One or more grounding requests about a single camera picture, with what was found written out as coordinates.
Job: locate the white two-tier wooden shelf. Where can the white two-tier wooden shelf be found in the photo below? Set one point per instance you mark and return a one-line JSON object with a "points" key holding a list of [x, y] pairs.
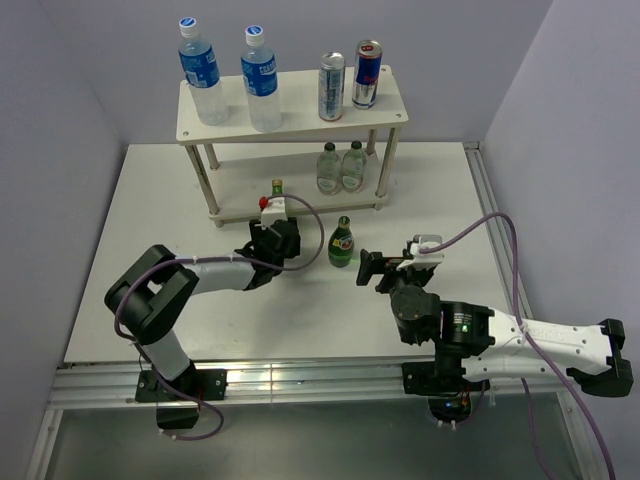
{"points": [[236, 164]]}

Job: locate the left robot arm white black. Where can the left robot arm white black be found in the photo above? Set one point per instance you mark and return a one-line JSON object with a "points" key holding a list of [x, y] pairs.
{"points": [[152, 293]]}

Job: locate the Red Bull can blue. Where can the Red Bull can blue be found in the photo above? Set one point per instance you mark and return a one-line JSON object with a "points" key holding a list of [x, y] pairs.
{"points": [[367, 67]]}

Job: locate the clear glass bottle right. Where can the clear glass bottle right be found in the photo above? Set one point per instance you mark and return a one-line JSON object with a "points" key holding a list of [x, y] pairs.
{"points": [[353, 168]]}

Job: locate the clear glass bottle left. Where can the clear glass bottle left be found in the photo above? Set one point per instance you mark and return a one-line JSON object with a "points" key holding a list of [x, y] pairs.
{"points": [[328, 170]]}

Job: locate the clear glass bottle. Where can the clear glass bottle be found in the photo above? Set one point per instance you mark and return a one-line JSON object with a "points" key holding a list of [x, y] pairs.
{"points": [[353, 168], [328, 170]]}

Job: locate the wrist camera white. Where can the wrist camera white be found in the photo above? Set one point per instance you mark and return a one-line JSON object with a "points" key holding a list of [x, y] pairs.
{"points": [[418, 253], [273, 210]]}

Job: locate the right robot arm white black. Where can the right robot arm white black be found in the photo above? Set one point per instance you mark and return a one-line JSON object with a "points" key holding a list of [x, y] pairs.
{"points": [[476, 344]]}

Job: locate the Pocari Sweat bottle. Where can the Pocari Sweat bottle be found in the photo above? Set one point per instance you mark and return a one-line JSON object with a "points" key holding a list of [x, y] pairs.
{"points": [[259, 71], [199, 64]]}

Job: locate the green Perrier bottle red label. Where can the green Perrier bottle red label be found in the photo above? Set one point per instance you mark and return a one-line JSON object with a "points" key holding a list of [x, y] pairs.
{"points": [[341, 244]]}

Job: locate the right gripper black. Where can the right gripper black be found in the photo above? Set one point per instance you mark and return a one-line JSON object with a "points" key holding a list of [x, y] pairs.
{"points": [[375, 262]]}

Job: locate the green Perrier bottle yellow label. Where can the green Perrier bottle yellow label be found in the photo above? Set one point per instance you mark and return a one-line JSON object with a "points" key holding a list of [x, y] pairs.
{"points": [[277, 188]]}

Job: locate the silver energy drink can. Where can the silver energy drink can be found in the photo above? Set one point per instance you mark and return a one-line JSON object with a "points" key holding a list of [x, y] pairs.
{"points": [[331, 79]]}

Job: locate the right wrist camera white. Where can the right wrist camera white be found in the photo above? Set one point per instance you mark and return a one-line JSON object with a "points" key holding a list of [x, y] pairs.
{"points": [[418, 253]]}

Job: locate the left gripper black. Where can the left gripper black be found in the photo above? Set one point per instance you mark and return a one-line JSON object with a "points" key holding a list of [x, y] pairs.
{"points": [[256, 232]]}

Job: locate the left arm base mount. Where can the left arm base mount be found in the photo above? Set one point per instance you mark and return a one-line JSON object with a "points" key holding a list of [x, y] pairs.
{"points": [[203, 385]]}

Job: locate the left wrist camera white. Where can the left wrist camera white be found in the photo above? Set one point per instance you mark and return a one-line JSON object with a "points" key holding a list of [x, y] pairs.
{"points": [[273, 210]]}

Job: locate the aluminium rail frame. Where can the aluminium rail frame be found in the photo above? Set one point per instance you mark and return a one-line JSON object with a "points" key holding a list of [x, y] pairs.
{"points": [[333, 411]]}

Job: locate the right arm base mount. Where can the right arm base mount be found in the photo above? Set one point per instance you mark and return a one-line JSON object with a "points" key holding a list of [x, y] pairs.
{"points": [[452, 401]]}

